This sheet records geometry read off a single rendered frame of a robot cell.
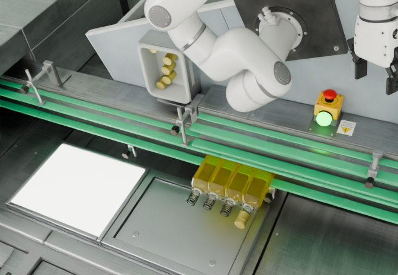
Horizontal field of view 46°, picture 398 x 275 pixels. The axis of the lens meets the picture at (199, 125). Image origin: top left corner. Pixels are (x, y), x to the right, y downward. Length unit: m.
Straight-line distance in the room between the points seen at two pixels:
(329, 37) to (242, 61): 0.37
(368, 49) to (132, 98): 1.01
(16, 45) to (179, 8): 1.20
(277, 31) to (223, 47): 0.27
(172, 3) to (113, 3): 1.59
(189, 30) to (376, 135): 0.67
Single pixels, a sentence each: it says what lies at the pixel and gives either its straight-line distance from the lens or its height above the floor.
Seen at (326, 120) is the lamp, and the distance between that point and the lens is 1.42.
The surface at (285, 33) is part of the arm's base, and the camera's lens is 1.30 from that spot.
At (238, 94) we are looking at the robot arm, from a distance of 1.13.
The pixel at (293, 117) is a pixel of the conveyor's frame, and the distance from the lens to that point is 1.49.
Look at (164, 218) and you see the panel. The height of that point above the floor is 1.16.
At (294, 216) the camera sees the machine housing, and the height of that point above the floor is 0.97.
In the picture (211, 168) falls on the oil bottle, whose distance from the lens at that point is 1.53.
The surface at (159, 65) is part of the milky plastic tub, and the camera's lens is 1.68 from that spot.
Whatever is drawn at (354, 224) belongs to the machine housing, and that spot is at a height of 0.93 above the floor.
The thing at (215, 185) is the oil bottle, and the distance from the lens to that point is 1.47.
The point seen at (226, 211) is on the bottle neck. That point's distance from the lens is 1.44.
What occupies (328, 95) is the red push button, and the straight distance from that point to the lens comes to 1.43.
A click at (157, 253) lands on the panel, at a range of 1.55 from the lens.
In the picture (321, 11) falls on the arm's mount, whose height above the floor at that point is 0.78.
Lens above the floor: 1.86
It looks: 38 degrees down
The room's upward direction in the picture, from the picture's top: 147 degrees counter-clockwise
